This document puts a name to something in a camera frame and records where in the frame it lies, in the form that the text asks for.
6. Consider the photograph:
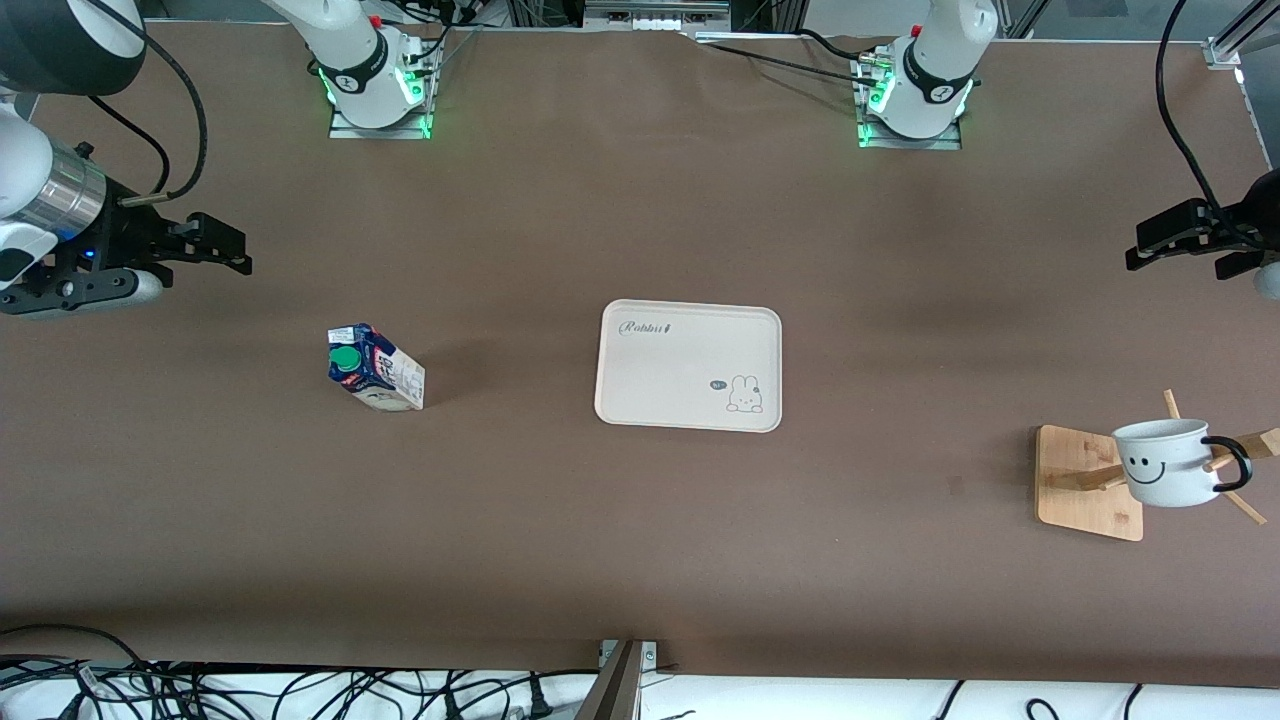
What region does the blue and white milk carton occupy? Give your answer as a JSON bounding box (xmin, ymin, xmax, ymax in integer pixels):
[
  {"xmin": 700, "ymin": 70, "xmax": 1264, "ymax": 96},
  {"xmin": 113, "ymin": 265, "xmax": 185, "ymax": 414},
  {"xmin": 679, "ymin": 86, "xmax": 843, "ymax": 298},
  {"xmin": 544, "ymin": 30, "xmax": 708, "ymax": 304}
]
[{"xmin": 327, "ymin": 322, "xmax": 427, "ymax": 413}]

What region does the white smiley cup black handle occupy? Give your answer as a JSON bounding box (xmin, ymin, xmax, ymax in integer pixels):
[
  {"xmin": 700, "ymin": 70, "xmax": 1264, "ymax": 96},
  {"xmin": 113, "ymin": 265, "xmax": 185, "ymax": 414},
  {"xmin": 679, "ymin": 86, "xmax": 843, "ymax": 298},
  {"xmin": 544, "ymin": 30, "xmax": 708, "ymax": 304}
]
[{"xmin": 1112, "ymin": 418, "xmax": 1255, "ymax": 509}]

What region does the wooden cup rack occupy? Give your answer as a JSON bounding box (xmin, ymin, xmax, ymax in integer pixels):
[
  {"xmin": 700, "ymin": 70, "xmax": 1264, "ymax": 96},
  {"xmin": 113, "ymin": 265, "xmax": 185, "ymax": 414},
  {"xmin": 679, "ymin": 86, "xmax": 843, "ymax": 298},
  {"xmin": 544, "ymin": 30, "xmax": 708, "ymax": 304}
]
[{"xmin": 1035, "ymin": 390, "xmax": 1280, "ymax": 543}]

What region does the cream tray with rabbit print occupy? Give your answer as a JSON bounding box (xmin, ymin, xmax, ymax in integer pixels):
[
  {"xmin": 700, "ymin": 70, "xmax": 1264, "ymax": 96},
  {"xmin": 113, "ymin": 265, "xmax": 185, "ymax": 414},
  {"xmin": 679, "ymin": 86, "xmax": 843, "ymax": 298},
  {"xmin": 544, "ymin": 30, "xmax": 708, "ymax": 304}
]
[{"xmin": 595, "ymin": 299, "xmax": 783, "ymax": 434}]

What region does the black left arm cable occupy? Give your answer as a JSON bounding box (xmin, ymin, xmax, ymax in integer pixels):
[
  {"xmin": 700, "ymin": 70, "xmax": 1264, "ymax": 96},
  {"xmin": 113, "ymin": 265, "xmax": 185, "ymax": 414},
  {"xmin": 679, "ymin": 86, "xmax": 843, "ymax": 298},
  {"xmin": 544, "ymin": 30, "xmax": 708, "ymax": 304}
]
[{"xmin": 1155, "ymin": 0, "xmax": 1266, "ymax": 246}]

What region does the aluminium right arm base plate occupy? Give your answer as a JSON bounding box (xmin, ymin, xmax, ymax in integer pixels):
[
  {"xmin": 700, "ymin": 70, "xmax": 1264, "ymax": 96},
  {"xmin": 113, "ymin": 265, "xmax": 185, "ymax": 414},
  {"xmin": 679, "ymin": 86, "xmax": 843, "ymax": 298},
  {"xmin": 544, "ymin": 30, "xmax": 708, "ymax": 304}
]
[{"xmin": 328, "ymin": 40, "xmax": 435, "ymax": 141}]

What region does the aluminium left arm base plate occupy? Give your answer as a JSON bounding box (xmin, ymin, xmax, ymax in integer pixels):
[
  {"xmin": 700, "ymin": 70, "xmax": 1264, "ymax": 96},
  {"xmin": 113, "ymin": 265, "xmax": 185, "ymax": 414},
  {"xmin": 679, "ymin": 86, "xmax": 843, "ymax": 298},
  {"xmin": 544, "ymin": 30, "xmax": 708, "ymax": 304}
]
[{"xmin": 853, "ymin": 45, "xmax": 964, "ymax": 152}]

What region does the black base power cable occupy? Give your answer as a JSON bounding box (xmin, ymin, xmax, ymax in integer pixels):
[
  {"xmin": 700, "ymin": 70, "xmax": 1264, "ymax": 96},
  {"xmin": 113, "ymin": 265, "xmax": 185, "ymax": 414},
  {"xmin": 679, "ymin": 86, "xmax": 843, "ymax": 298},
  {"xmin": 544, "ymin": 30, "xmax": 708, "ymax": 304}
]
[{"xmin": 690, "ymin": 28, "xmax": 886, "ymax": 93}]

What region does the aluminium frame post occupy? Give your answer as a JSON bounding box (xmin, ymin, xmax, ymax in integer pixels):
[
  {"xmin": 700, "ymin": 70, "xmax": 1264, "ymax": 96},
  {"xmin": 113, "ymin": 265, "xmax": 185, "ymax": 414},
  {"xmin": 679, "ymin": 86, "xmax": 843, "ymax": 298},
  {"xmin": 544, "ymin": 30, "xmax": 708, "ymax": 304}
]
[{"xmin": 575, "ymin": 640, "xmax": 658, "ymax": 720}]

